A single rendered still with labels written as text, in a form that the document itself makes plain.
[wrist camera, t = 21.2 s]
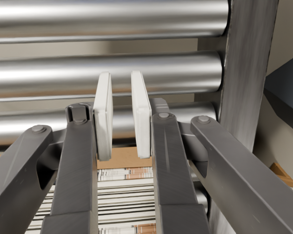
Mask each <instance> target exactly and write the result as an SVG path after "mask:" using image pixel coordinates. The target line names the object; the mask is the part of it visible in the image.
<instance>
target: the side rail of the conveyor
mask: <svg viewBox="0 0 293 234"><path fill-rule="evenodd" d="M278 5H279V0H228V19H227V24H226V28H225V30H224V32H223V34H222V35H221V36H220V37H219V38H198V47H197V50H198V51H206V50H215V51H216V52H217V53H218V54H219V56H220V60H221V64H222V78H221V83H220V86H219V88H218V90H217V91H216V92H213V93H195V94H194V102H202V101H210V102H211V103H212V105H213V107H214V109H215V113H216V119H217V122H218V123H220V124H221V125H222V126H223V127H224V128H225V129H226V130H227V131H228V132H230V133H231V134H232V135H233V136H234V137H235V138H236V139H237V140H238V141H240V142H241V143H242V144H243V145H244V146H245V147H246V148H247V149H248V150H250V151H251V152H252V153H253V146H254V140H255V135H256V130H257V124H258V119H259V113H260V106H261V101H262V95H263V90H264V84H265V79H266V72H267V66H268V61H269V55H270V50H271V44H272V39H273V32H274V26H275V21H276V15H277V10H278ZM206 192H207V190H206ZM207 197H208V210H207V214H206V215H207V219H208V222H209V226H210V229H211V233H212V234H236V233H235V231H234V230H233V228H232V227H231V226H230V224H229V223H228V221H227V220H226V218H225V217H224V215H223V214H222V212H221V211H220V209H219V208H218V207H217V205H216V204H215V202H214V201H213V199H212V198H211V196H210V195H209V193H208V192H207Z"/></svg>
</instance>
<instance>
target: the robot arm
mask: <svg viewBox="0 0 293 234"><path fill-rule="evenodd" d="M131 84H132V108H133V119H134V127H135V135H136V144H137V152H138V157H140V159H146V158H150V156H152V171H153V187H154V203H155V219H156V234H212V233H211V229H210V226H209V222H208V219H207V215H206V211H205V208H204V205H203V204H199V203H198V200H197V196H196V192H195V188H194V184H193V180H192V176H191V172H190V168H189V166H190V167H191V169H192V170H193V171H194V173H195V174H196V176H197V177H198V179H199V180H200V182H201V183H202V185H203V186H204V188H205V189H206V190H207V192H208V193H209V195H210V196H211V198H212V199H213V201H214V202H215V204H216V205H217V207H218V208H219V209H220V211H221V212H222V214H223V215H224V217H225V218H226V220H227V221H228V223H229V224H230V226H231V227H232V228H233V230H234V231H235V233H236V234H293V190H292V189H291V188H290V187H289V186H288V185H287V184H286V183H285V182H284V181H282V180H281V179H280V178H279V177H278V176H277V175H276V174H275V173H274V172H272V171H271V170H270V169H269V168H268V167H267V166H266V165H265V164H264V163H263V162H262V161H261V160H260V159H258V158H257V157H256V156H255V155H254V154H253V153H252V152H251V151H250V150H248V149H247V148H246V147H245V146H244V145H243V144H242V143H241V142H240V141H238V140H237V139H236V138H235V137H234V136H233V135H232V134H231V133H230V132H228V131H227V130H226V129H225V128H224V127H223V126H222V125H221V124H220V123H218V122H217V121H216V120H215V119H214V118H212V117H209V116H205V115H201V116H196V117H193V118H192V119H191V123H183V122H179V121H177V118H176V116H175V115H174V114H172V113H171V112H170V110H169V108H168V105H167V103H166V100H164V99H162V98H148V95H147V91H146V87H145V83H144V80H143V76H142V72H140V71H133V72H131ZM65 111H66V117H67V127H66V128H64V129H62V130H57V131H53V130H52V127H51V126H49V125H44V124H43V125H40V124H38V125H34V126H32V127H30V128H28V129H27V130H25V131H24V132H23V133H22V134H21V135H20V136H19V137H18V138H17V140H16V141H15V142H14V143H13V144H12V145H11V146H10V147H9V148H8V149H7V150H6V151H5V152H4V153H3V154H2V155H1V156H0V234H25V232H26V231H27V229H28V227H29V225H30V224H31V222H32V220H33V218H34V217H35V215H36V213H37V212H38V210H39V208H40V206H41V205H42V203H43V201H44V199H45V197H46V196H47V194H48V192H49V190H50V189H51V187H52V185H53V184H54V182H55V180H56V184H55V189H54V194H53V200H52V205H51V210H50V215H48V216H45V217H44V218H43V221H42V225H41V230H40V234H99V228H98V178H97V160H99V161H100V162H101V161H109V159H111V156H112V131H113V97H112V83H111V73H109V72H108V71H105V72H101V73H100V77H99V82H98V87H97V91H96V96H95V101H94V102H81V103H74V104H70V105H68V106H67V107H66V108H65ZM187 160H188V161H187Z"/></svg>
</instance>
